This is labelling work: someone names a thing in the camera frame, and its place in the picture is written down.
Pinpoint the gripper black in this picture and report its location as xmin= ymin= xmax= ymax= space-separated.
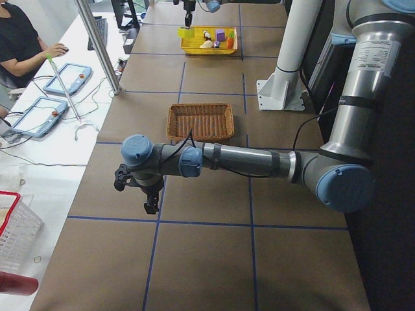
xmin=183 ymin=0 xmax=195 ymax=27
xmin=113 ymin=164 xmax=164 ymax=214

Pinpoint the yellow tape roll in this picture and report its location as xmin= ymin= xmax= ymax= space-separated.
xmin=177 ymin=27 xmax=195 ymax=39

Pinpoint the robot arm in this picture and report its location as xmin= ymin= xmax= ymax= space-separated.
xmin=114 ymin=1 xmax=414 ymax=214

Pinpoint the yellow woven plastic basket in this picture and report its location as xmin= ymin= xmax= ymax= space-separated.
xmin=179 ymin=25 xmax=238 ymax=55

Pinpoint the brown wicker basket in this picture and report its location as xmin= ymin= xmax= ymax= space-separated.
xmin=167 ymin=103 xmax=235 ymax=142

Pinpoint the panda toy figure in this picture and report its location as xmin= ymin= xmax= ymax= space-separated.
xmin=202 ymin=30 xmax=211 ymax=41

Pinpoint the cream croissant toy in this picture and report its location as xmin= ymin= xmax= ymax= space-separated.
xmin=200 ymin=40 xmax=214 ymax=49

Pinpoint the purple foam block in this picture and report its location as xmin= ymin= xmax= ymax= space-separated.
xmin=215 ymin=29 xmax=226 ymax=42

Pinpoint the orange carrot toy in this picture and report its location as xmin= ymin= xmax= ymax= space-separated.
xmin=226 ymin=31 xmax=235 ymax=49

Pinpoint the black monitor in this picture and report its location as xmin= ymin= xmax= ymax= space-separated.
xmin=111 ymin=0 xmax=141 ymax=30

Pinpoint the black box device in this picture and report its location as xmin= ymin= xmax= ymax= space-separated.
xmin=123 ymin=28 xmax=139 ymax=54

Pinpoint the black keyboard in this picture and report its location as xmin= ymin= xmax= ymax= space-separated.
xmin=87 ymin=16 xmax=108 ymax=51

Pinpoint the lower teach pendant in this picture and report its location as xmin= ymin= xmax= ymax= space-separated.
xmin=12 ymin=97 xmax=68 ymax=138

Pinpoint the teach pendant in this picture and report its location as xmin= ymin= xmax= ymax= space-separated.
xmin=12 ymin=97 xmax=68 ymax=138
xmin=43 ymin=63 xmax=92 ymax=96

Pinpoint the white plastic crate red rim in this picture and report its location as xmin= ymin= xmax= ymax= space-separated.
xmin=1 ymin=190 xmax=43 ymax=273

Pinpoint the upper teach pendant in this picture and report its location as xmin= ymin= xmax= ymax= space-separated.
xmin=43 ymin=63 xmax=92 ymax=96

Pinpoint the reacher grabber stick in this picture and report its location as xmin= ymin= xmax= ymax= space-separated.
xmin=46 ymin=54 xmax=99 ymax=141

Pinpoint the red cylinder object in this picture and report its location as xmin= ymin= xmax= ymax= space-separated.
xmin=1 ymin=271 xmax=39 ymax=296

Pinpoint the person in black shirt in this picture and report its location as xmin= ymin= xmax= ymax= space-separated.
xmin=0 ymin=2 xmax=70 ymax=117

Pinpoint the aluminium frame post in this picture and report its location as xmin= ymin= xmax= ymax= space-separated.
xmin=75 ymin=0 xmax=121 ymax=95

